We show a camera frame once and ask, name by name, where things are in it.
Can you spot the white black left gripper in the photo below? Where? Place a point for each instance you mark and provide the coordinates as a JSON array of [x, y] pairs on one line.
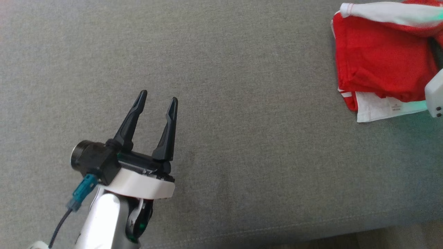
[[142, 185]]

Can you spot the red white basketball jersey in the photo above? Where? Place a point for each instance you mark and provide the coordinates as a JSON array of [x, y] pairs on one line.
[[373, 58]]

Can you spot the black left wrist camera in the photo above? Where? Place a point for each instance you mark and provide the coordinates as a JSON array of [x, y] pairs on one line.
[[93, 159]]

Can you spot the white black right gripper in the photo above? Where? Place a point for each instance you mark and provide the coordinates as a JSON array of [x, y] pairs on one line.
[[436, 97]]

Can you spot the grey fabric sofa seat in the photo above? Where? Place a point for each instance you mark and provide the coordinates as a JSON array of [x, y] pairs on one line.
[[242, 103]]

